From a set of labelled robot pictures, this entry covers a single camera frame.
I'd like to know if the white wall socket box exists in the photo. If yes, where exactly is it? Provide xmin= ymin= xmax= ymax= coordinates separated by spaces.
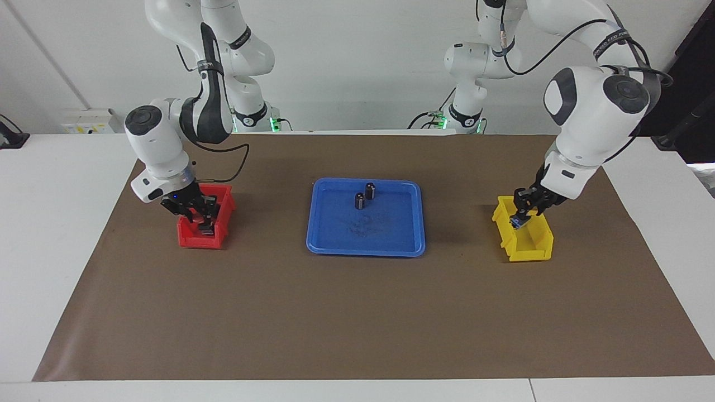
xmin=60 ymin=108 xmax=115 ymax=135

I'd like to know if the brown table mat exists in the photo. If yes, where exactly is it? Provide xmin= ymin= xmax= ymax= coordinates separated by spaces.
xmin=32 ymin=132 xmax=715 ymax=382

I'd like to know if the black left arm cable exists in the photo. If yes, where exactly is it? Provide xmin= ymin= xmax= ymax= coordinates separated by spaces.
xmin=499 ymin=17 xmax=674 ymax=164

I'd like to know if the black clamp mount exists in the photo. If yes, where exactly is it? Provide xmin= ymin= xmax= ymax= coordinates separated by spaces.
xmin=0 ymin=114 xmax=30 ymax=149

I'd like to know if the white grey box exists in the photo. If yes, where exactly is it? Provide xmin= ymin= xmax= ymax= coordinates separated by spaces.
xmin=690 ymin=163 xmax=715 ymax=197

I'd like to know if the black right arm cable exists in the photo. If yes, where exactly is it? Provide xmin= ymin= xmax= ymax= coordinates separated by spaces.
xmin=176 ymin=45 xmax=250 ymax=185

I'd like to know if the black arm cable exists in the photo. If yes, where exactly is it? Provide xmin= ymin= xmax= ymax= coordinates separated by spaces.
xmin=499 ymin=17 xmax=674 ymax=164
xmin=176 ymin=45 xmax=250 ymax=185

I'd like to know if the blue plastic tray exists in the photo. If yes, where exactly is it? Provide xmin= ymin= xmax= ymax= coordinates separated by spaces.
xmin=306 ymin=178 xmax=426 ymax=258

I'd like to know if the red plastic storage bin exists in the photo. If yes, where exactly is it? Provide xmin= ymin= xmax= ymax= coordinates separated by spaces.
xmin=177 ymin=183 xmax=235 ymax=250

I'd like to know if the yellow plastic storage bin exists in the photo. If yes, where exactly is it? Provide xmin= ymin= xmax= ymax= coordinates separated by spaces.
xmin=492 ymin=195 xmax=555 ymax=262

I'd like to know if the black equipment stand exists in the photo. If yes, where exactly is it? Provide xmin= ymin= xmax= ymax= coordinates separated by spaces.
xmin=637 ymin=0 xmax=715 ymax=164

